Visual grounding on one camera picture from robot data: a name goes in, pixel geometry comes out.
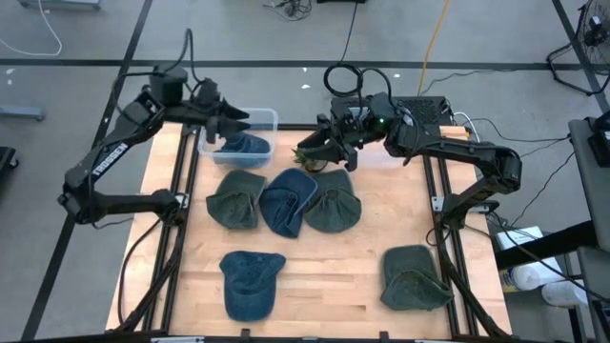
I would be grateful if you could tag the green denim cap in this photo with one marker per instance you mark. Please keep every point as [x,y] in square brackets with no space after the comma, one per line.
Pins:
[236,200]
[333,209]
[410,276]

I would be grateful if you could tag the grey cart base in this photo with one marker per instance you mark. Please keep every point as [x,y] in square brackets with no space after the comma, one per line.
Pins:
[57,4]

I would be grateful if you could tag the succulent plant in black pot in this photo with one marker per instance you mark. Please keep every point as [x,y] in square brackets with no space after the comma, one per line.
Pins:
[301,156]

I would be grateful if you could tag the grey-blue furniture foot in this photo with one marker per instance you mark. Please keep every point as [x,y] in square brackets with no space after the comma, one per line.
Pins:
[21,113]

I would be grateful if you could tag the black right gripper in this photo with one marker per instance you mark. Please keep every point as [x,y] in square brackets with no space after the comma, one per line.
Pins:
[352,126]

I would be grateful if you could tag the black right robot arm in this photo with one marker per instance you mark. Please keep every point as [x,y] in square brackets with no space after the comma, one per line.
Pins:
[467,152]

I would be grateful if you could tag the clear plastic storage bin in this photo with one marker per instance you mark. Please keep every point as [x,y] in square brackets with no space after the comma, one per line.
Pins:
[372,150]
[262,119]

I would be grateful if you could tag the grey desk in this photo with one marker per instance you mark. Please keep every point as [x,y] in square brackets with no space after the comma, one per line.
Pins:
[591,200]

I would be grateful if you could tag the black perforated computer box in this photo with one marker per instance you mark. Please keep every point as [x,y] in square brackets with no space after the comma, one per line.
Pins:
[429,112]

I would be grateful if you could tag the white paper roll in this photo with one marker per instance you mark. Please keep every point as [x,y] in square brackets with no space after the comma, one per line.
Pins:
[564,294]

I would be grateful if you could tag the black floor fan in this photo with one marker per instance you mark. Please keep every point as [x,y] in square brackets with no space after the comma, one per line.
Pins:
[595,24]

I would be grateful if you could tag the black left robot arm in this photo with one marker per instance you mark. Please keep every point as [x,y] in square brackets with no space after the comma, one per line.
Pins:
[109,157]

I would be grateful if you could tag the black shelf beam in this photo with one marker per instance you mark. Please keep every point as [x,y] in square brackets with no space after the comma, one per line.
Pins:
[548,245]

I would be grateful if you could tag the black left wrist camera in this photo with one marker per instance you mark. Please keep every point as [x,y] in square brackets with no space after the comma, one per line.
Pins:
[209,90]

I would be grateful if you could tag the white cardboard box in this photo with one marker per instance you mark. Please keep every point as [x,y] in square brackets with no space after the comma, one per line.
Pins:
[517,236]

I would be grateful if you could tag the black caster base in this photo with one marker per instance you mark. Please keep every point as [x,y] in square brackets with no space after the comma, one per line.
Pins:
[6,159]

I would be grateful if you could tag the silver metal bracket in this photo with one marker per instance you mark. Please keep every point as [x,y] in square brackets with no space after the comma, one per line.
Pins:
[436,341]
[176,340]

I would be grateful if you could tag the black aluminium table frame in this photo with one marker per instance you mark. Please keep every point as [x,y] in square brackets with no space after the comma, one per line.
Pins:
[286,127]

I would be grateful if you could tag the black desk device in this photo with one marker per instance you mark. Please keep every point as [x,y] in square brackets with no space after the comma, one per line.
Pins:
[601,143]

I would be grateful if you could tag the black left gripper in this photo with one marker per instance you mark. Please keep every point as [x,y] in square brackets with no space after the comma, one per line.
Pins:
[207,107]

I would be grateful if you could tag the silver angle bracket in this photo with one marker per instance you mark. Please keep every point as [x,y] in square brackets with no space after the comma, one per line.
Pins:
[437,204]
[182,201]

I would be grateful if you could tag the blue denim cap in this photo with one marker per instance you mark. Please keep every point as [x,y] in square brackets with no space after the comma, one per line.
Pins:
[250,286]
[286,205]
[248,147]

